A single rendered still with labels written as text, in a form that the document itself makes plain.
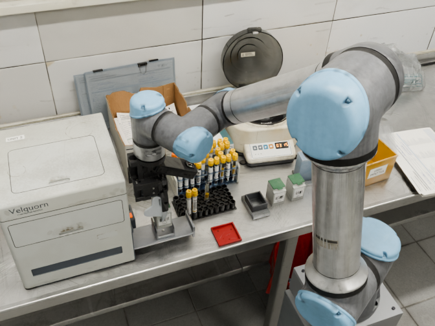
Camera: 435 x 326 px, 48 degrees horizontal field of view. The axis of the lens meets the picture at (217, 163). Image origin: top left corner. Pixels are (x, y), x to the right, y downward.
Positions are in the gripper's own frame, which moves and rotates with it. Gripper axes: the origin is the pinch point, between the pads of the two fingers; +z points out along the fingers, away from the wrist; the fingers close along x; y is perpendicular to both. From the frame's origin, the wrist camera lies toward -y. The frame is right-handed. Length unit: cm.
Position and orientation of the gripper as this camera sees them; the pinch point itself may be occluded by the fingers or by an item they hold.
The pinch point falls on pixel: (162, 209)
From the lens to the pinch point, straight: 127.9
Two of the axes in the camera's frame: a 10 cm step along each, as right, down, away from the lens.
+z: -0.4, 7.4, 6.7
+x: 3.6, 6.3, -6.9
